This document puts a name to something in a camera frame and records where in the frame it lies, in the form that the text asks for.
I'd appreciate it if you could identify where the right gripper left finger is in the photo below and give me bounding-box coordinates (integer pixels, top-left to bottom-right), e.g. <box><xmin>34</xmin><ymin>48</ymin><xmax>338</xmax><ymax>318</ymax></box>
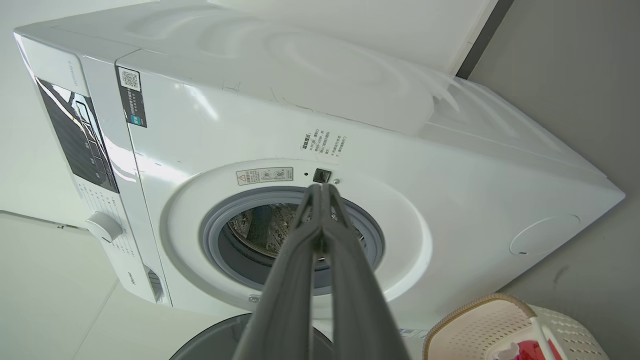
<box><xmin>232</xmin><ymin>183</ymin><xmax>322</xmax><ymax>360</ymax></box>

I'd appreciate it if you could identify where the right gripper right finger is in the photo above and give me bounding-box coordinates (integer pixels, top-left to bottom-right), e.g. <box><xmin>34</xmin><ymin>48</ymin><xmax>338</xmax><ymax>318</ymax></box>
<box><xmin>322</xmin><ymin>184</ymin><xmax>411</xmax><ymax>360</ymax></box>

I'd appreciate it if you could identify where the red garment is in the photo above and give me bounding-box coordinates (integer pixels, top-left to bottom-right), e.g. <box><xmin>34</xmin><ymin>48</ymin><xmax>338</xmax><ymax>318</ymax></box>
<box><xmin>515</xmin><ymin>339</ymin><xmax>563</xmax><ymax>360</ymax></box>

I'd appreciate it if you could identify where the steel washing machine drum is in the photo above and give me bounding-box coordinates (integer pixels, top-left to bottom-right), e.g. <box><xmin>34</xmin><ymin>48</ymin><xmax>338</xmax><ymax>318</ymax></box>
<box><xmin>227</xmin><ymin>202</ymin><xmax>363</xmax><ymax>258</ymax></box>

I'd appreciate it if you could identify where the black round washer door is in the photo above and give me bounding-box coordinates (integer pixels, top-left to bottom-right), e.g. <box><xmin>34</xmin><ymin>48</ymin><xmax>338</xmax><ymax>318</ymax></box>
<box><xmin>169</xmin><ymin>312</ymin><xmax>335</xmax><ymax>360</ymax></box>

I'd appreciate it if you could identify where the cream perforated laundry basket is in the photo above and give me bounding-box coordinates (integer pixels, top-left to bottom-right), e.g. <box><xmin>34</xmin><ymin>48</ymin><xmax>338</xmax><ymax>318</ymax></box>
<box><xmin>422</xmin><ymin>293</ymin><xmax>611</xmax><ymax>360</ymax></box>

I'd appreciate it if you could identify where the white washing machine dial knob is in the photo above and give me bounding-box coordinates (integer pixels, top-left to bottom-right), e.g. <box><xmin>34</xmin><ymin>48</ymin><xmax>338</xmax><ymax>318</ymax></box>
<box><xmin>85</xmin><ymin>211</ymin><xmax>124</xmax><ymax>244</ymax></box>

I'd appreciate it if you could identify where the black glossy display panel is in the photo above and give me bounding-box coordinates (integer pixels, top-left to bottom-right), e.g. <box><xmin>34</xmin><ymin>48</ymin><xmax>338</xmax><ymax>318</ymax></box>
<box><xmin>35</xmin><ymin>76</ymin><xmax>121</xmax><ymax>194</ymax></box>

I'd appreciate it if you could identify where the grey rubber door gasket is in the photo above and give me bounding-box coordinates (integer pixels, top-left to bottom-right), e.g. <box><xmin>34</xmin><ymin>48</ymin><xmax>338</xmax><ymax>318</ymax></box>
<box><xmin>200</xmin><ymin>186</ymin><xmax>386</xmax><ymax>297</ymax></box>

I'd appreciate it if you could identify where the grey warning sticker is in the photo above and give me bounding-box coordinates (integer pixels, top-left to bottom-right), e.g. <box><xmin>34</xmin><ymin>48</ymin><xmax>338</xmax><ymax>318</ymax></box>
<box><xmin>236</xmin><ymin>166</ymin><xmax>294</xmax><ymax>186</ymax></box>

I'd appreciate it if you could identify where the white text label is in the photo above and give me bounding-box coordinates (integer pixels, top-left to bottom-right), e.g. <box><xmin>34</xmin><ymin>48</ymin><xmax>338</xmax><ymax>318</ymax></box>
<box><xmin>299</xmin><ymin>129</ymin><xmax>348</xmax><ymax>162</ymax></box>

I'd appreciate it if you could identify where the white front-load washing machine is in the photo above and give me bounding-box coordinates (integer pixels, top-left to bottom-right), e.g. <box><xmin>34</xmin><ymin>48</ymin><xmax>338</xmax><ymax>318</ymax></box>
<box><xmin>14</xmin><ymin>0</ymin><xmax>626</xmax><ymax>346</ymax></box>

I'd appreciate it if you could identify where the round drain filter cover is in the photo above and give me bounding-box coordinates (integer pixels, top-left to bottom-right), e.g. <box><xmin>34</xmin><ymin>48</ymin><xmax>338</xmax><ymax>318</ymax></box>
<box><xmin>509</xmin><ymin>214</ymin><xmax>582</xmax><ymax>257</ymax></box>

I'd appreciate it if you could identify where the dark QR instruction sticker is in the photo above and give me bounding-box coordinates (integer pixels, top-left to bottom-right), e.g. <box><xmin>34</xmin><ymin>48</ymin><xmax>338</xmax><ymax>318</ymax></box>
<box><xmin>117</xmin><ymin>66</ymin><xmax>148</xmax><ymax>128</ymax></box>

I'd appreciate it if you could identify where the white and black baseboard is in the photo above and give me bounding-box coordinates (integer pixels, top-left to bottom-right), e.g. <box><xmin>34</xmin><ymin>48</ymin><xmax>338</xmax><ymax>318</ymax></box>
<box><xmin>456</xmin><ymin>0</ymin><xmax>516</xmax><ymax>80</ymax></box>

